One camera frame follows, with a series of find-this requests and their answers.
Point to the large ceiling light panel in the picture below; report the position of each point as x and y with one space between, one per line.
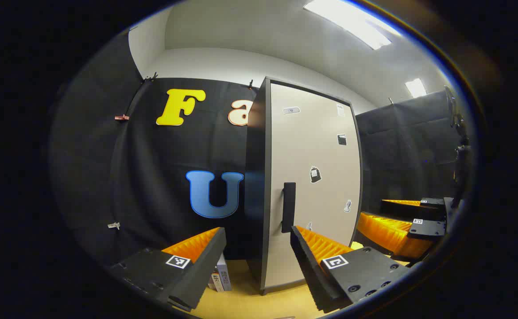
352 22

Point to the small ceiling light panel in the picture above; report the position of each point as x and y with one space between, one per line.
415 87

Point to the pink cloth clip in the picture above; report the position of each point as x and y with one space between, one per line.
121 117

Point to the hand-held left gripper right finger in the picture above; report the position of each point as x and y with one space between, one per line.
305 266

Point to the white cloth clip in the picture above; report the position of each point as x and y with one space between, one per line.
114 225

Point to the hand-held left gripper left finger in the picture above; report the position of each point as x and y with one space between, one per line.
206 266

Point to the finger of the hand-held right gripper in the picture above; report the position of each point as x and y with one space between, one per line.
400 212
427 229

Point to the dark grey cabinet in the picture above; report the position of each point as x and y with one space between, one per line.
255 199

